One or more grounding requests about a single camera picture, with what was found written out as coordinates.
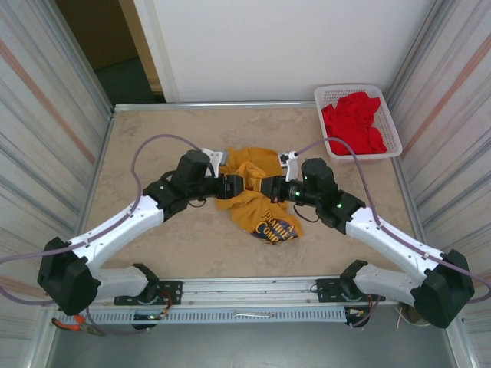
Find yellow printed t-shirt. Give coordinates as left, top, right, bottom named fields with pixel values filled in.
left=214, top=146, right=305, bottom=248

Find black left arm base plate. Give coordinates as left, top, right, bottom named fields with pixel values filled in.
left=114, top=281, right=183, bottom=307

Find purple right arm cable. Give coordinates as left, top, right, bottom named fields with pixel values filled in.
left=295, top=137, right=491, bottom=329

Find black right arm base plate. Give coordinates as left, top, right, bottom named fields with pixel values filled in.
left=315, top=278, right=386, bottom=304

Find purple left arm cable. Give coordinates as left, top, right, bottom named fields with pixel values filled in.
left=0, top=133, right=210, bottom=337

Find aluminium table edge rail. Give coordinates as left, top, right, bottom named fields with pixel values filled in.
left=114, top=100, right=318, bottom=113

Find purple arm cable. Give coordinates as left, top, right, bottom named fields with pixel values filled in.
left=0, top=133, right=210, bottom=337
left=295, top=137, right=491, bottom=329

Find red crumpled cloth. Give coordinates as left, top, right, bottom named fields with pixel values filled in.
left=321, top=90, right=387, bottom=156

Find white door frame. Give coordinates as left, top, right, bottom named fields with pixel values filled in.
left=132, top=0, right=181, bottom=104

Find grey slotted cable duct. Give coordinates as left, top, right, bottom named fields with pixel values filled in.
left=82, top=308, right=348, bottom=325

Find brown drawstring pouch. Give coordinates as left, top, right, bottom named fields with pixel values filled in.
left=397, top=304, right=433, bottom=327

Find orange handled pliers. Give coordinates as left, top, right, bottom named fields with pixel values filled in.
left=51, top=314, right=104, bottom=337

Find white plastic mesh basket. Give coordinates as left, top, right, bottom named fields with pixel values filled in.
left=313, top=84, right=404, bottom=166

